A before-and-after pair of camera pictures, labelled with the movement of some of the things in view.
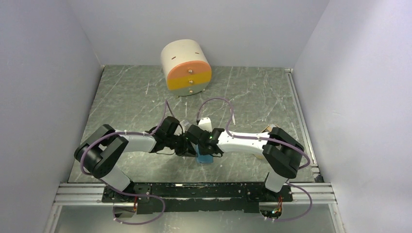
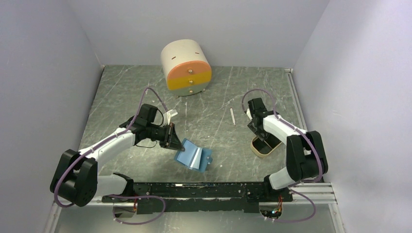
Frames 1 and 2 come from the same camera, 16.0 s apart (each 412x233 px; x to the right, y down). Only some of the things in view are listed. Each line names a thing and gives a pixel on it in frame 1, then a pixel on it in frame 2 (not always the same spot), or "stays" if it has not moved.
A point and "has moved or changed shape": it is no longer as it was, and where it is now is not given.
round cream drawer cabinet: (187, 67) stays
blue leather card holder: (203, 158) has moved or changed shape
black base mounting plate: (195, 198) stays
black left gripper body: (179, 143) → (158, 133)
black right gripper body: (201, 151) → (259, 132)
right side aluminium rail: (302, 122) stays
